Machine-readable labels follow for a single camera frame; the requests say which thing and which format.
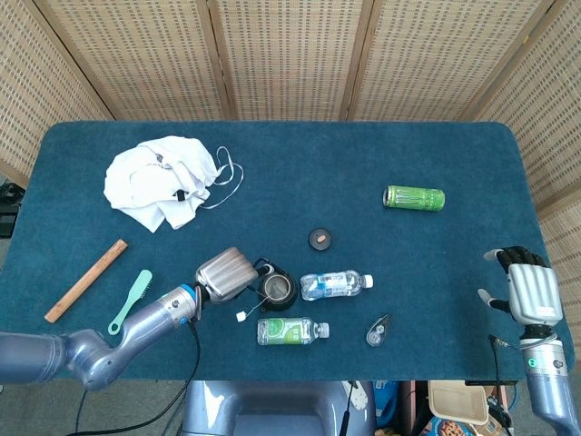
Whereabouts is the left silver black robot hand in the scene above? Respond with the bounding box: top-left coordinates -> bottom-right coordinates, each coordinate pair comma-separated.
194,246 -> 273,305

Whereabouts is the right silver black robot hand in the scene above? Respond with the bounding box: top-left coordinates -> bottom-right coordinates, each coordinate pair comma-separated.
477,245 -> 564,326

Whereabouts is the grey tea bag with string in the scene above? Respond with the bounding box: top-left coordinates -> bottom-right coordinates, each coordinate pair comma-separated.
234,277 -> 286,324

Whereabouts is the black teapot with handle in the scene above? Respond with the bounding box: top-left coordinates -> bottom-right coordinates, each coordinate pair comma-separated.
251,257 -> 300,313

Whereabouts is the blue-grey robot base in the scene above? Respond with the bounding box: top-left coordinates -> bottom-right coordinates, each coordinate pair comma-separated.
181,380 -> 378,436

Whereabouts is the black round lid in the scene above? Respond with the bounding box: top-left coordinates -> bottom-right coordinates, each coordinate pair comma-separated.
307,227 -> 336,252

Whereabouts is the blue plastic bag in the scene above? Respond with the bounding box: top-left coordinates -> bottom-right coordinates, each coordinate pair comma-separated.
372,380 -> 400,429

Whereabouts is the clear bottle green label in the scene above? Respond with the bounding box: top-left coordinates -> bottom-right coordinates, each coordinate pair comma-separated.
256,317 -> 331,347

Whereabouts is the mint green brush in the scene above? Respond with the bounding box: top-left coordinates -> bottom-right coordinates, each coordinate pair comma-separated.
107,269 -> 154,337

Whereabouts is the clear bottle blue label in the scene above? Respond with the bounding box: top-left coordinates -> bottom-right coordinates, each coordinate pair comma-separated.
300,270 -> 375,302

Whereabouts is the beige takeout container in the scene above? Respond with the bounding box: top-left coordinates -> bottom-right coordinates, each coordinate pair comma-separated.
427,380 -> 490,426

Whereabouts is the wooden ruler stick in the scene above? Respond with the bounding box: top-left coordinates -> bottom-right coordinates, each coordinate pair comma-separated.
44,239 -> 129,324

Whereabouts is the green drink can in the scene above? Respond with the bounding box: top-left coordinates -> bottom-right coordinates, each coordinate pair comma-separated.
382,184 -> 447,212

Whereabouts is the blue cookie box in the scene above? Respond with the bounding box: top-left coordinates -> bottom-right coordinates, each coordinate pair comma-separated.
424,415 -> 489,436

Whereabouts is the clear correction tape dispenser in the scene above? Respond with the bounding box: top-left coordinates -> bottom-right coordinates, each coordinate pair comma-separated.
365,313 -> 393,349

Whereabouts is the black equipment box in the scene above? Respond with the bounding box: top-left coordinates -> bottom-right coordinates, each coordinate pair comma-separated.
0,181 -> 22,238

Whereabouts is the woven wooden folding screen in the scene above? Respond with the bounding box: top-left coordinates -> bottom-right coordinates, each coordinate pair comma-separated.
0,0 -> 581,378

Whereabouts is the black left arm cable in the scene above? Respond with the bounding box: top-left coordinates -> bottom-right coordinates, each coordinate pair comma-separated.
74,317 -> 202,436

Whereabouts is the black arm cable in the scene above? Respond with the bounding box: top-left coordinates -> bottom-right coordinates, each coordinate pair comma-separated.
74,317 -> 202,436
488,334 -> 514,428

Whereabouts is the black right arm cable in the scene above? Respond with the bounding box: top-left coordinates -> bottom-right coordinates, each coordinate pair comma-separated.
488,334 -> 514,428

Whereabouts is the white cloth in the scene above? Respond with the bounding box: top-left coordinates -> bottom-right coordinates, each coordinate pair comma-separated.
103,135 -> 245,234

